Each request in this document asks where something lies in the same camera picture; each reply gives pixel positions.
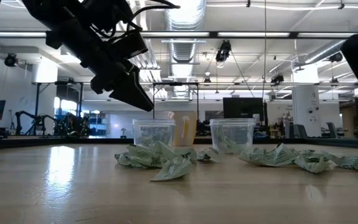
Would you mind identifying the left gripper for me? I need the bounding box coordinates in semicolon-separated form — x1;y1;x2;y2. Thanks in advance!
45;18;155;112

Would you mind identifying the orange mug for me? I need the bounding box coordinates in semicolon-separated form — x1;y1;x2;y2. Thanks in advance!
168;111;198;147

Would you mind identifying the wooden cabinet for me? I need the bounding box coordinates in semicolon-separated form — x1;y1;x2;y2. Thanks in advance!
340;107;356;138

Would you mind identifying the white building column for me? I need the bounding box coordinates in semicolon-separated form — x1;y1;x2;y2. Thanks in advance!
291;67;322;138

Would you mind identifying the grey chair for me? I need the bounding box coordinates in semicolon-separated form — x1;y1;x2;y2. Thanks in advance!
326;121;339;138

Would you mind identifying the crumpled green white sweetener packet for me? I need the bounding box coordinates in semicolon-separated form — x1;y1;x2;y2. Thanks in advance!
196;147;226;163

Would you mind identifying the black monitor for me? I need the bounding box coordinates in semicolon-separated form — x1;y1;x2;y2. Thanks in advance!
222;96;269;125

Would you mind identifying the black ceiling-mounted device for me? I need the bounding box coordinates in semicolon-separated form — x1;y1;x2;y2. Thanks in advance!
3;52;19;68

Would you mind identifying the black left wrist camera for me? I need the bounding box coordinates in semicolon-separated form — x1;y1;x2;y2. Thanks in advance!
113;29;149;60

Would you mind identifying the silver ventilation duct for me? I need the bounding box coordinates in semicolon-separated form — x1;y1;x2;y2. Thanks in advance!
165;0;207;98

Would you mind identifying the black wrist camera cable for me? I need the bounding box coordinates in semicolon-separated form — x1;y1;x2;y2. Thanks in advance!
126;0;181;35

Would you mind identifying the black overhead camera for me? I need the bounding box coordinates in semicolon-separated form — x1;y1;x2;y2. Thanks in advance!
214;39;232;63

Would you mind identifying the tall black rig frame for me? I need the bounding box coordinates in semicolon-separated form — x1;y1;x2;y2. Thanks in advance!
31;81;84;135

